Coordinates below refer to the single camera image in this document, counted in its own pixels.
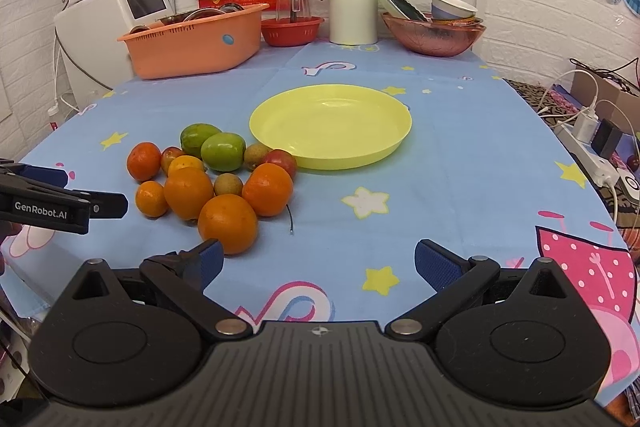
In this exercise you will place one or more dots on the dark green mango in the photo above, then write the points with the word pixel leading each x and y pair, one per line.
pixel 193 136

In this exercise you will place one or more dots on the white blue ceramic bowl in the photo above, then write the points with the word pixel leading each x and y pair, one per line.
pixel 452 10

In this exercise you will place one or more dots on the light green apple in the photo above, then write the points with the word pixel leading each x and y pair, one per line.
pixel 223 152

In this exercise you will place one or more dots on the reddish orange tangerine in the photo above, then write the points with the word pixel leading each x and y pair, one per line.
pixel 143 162

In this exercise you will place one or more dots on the cardboard box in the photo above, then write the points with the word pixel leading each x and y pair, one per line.
pixel 586 84

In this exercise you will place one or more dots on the brown longan front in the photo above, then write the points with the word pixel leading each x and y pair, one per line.
pixel 227 183

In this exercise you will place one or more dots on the yellow orange citrus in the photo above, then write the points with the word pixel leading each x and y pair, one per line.
pixel 185 161

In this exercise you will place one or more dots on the large orange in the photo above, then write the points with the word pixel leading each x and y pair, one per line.
pixel 230 220
pixel 186 192

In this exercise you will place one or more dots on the small tangerine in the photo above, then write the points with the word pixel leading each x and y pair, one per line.
pixel 150 199

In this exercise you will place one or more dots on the red apple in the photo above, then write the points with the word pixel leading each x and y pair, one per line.
pixel 284 160
pixel 168 156

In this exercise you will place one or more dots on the white power strip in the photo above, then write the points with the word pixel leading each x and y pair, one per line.
pixel 597 169

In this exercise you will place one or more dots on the blue patterned tablecloth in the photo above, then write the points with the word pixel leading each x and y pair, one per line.
pixel 479 173

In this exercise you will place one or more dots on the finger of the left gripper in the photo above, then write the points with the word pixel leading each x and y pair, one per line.
pixel 105 205
pixel 53 176

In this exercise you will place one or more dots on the yellow plastic plate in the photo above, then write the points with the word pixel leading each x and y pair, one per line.
pixel 332 126

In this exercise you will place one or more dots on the large orange front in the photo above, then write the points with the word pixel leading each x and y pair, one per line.
pixel 230 220

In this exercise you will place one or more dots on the orange plastic basket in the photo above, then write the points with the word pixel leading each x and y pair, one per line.
pixel 196 47

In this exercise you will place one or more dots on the red plastic basket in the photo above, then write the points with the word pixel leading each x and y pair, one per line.
pixel 284 33

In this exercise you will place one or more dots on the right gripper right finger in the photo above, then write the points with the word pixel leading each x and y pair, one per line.
pixel 459 283

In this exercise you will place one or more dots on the pink glass bowl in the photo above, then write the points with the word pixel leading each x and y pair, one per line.
pixel 433 39

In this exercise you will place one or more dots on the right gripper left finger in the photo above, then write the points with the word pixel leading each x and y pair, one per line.
pixel 178 281

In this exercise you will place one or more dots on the green white plate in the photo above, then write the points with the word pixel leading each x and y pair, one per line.
pixel 403 9

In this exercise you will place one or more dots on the brown kiwi fruit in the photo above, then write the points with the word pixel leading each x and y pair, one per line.
pixel 254 155

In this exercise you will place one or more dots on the white appliance with screen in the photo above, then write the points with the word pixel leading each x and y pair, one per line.
pixel 88 33

